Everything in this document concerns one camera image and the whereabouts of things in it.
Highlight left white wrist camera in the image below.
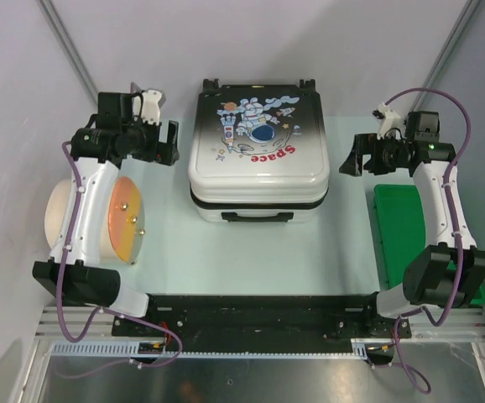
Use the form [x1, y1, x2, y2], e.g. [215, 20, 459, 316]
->
[130, 82, 166, 126]

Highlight grey slotted cable duct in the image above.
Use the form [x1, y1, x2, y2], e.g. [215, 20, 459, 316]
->
[48, 338, 369, 359]

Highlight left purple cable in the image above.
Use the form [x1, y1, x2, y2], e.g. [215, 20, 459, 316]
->
[54, 140, 184, 380]

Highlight beige drum with orange lid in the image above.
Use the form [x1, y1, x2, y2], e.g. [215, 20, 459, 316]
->
[44, 176, 145, 267]

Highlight green plastic tray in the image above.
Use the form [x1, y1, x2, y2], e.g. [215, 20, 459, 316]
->
[373, 183, 485, 311]

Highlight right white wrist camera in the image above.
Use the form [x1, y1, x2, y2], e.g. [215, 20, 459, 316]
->
[372, 102, 405, 140]

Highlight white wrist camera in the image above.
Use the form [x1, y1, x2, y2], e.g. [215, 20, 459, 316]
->
[372, 102, 405, 140]
[130, 82, 166, 126]

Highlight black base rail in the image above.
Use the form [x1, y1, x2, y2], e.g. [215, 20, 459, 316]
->
[112, 292, 413, 365]

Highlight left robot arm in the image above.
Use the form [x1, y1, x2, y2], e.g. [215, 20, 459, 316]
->
[33, 86, 179, 336]

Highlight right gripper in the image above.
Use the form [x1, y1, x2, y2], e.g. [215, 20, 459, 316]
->
[339, 133, 408, 176]

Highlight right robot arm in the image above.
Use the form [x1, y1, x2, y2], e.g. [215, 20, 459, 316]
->
[339, 104, 485, 337]

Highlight white black space suitcase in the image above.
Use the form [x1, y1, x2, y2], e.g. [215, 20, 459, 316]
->
[188, 79, 330, 222]

